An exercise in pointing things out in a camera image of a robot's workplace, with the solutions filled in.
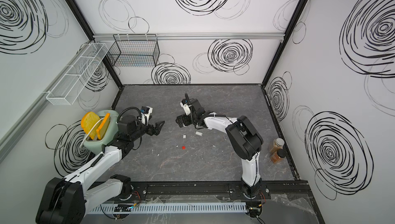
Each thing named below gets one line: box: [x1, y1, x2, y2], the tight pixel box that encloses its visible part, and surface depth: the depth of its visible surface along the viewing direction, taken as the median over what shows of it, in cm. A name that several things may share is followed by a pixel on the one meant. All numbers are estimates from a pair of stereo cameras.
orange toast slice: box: [96, 113, 111, 140], surface depth 75 cm
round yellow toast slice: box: [81, 111, 102, 141], surface depth 77 cm
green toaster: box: [83, 109, 120, 155], surface depth 78 cm
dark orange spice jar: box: [270, 148, 287, 164], surface depth 80 cm
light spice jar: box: [273, 137, 285, 149], surface depth 81 cm
